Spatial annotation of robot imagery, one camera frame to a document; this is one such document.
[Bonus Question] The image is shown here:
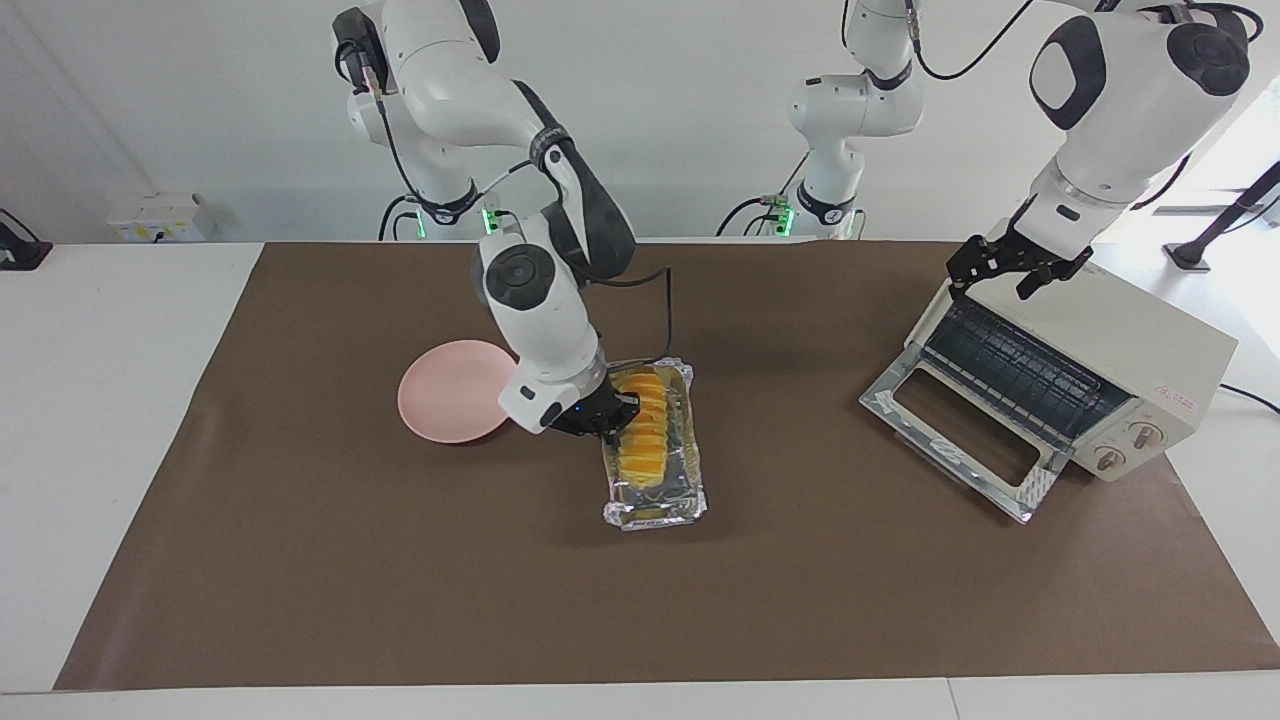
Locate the aluminium foil tray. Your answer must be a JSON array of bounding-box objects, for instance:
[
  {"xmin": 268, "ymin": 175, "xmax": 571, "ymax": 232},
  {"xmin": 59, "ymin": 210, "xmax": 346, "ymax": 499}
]
[{"xmin": 600, "ymin": 357, "xmax": 709, "ymax": 532}]

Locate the black low stand foot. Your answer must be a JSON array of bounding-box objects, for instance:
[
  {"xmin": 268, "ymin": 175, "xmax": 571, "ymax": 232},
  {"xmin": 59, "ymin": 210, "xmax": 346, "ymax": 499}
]
[{"xmin": 0, "ymin": 207, "xmax": 53, "ymax": 271}]

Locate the brown paper table mat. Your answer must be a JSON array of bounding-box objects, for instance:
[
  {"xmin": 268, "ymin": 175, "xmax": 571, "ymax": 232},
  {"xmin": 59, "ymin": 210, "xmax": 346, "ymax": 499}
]
[{"xmin": 53, "ymin": 240, "xmax": 1280, "ymax": 691}]

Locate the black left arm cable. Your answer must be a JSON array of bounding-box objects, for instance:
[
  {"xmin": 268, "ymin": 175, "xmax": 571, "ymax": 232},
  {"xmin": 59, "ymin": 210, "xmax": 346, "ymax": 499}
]
[{"xmin": 905, "ymin": 0, "xmax": 1036, "ymax": 81}]

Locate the black oven power cable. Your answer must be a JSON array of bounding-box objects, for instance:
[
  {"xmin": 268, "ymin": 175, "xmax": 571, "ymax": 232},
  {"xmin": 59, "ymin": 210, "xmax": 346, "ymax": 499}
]
[{"xmin": 1218, "ymin": 383, "xmax": 1280, "ymax": 416}]

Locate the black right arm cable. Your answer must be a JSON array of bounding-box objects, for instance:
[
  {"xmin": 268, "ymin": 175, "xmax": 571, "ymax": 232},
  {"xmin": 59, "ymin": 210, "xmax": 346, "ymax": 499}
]
[{"xmin": 345, "ymin": 40, "xmax": 674, "ymax": 366}]

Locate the black angled stand pole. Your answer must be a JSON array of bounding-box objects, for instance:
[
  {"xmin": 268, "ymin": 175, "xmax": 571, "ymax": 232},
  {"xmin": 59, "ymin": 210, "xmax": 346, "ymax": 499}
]
[{"xmin": 1163, "ymin": 160, "xmax": 1280, "ymax": 273}]

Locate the pink round plate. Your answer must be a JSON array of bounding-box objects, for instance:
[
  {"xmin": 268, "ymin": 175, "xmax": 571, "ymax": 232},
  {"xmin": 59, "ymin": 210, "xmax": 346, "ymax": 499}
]
[{"xmin": 397, "ymin": 339, "xmax": 521, "ymax": 445}]

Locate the dark oven wire rack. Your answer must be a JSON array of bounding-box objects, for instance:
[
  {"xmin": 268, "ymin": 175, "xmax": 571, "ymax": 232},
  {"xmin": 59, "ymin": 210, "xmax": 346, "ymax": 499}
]
[{"xmin": 920, "ymin": 298, "xmax": 1131, "ymax": 441}]

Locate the yellow sliced bread loaf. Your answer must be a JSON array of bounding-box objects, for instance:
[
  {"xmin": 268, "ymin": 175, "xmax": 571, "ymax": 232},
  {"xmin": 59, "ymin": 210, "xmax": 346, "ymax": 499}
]
[{"xmin": 615, "ymin": 370, "xmax": 669, "ymax": 491}]

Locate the glass oven door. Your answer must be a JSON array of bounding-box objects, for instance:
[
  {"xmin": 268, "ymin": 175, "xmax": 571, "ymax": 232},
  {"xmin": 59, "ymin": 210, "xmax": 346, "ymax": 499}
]
[{"xmin": 858, "ymin": 345, "xmax": 1071, "ymax": 525}]

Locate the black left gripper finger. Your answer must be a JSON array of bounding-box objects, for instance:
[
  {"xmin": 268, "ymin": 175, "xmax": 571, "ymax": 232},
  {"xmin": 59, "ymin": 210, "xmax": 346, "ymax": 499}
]
[
  {"xmin": 946, "ymin": 236, "xmax": 1006, "ymax": 300},
  {"xmin": 1015, "ymin": 248, "xmax": 1094, "ymax": 300}
]

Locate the black arm base cable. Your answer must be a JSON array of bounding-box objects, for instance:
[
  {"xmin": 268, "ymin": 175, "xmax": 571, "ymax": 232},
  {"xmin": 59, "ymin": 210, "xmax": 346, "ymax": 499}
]
[
  {"xmin": 378, "ymin": 193, "xmax": 421, "ymax": 242},
  {"xmin": 715, "ymin": 150, "xmax": 813, "ymax": 239}
]

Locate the white wall socket box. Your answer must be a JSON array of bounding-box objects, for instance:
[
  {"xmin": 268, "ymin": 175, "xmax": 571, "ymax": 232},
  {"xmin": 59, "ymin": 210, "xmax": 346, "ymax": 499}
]
[{"xmin": 105, "ymin": 193, "xmax": 209, "ymax": 243}]

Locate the white toaster oven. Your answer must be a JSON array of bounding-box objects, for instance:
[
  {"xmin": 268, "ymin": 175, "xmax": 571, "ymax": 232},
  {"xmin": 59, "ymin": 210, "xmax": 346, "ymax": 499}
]
[{"xmin": 905, "ymin": 255, "xmax": 1239, "ymax": 484}]

